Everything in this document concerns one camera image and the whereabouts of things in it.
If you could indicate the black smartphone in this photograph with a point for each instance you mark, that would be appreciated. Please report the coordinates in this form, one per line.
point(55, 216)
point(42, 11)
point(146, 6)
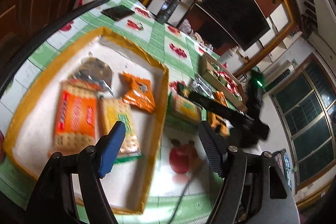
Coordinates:
point(117, 13)

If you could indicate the wooden cabinet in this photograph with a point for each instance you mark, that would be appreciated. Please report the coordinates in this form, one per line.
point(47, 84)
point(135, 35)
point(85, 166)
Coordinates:
point(39, 1)

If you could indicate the large orange snack bag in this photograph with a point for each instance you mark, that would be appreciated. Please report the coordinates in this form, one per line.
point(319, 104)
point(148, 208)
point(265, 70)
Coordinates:
point(218, 124)

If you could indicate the black television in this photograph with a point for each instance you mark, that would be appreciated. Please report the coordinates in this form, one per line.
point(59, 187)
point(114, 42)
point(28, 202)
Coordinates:
point(243, 20)

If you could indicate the orange cracker pack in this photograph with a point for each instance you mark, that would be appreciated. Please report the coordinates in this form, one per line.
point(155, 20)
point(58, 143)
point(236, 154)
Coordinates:
point(75, 122)

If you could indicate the brown cardboard box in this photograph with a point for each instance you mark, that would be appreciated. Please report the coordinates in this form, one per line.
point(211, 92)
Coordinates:
point(204, 70)

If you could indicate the green fruit-print tablecloth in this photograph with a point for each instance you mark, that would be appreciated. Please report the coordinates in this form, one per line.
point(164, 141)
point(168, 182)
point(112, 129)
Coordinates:
point(169, 181)

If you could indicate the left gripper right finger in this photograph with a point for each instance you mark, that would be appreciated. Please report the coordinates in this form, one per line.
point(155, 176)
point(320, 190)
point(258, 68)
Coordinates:
point(253, 184)

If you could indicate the silver foil snack bag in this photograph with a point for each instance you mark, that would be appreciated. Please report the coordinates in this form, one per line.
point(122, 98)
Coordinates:
point(92, 74)

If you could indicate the dark green snack packet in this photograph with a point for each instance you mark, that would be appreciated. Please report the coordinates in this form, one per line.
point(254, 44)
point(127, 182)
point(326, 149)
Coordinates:
point(183, 90)

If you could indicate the red green candies pile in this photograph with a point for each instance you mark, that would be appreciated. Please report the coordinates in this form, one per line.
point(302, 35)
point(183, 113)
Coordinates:
point(226, 81)

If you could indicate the small orange snack packet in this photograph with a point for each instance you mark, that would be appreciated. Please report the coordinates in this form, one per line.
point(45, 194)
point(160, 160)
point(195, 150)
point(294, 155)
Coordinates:
point(139, 93)

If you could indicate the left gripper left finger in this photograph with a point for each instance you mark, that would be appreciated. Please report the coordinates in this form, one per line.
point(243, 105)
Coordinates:
point(53, 199)

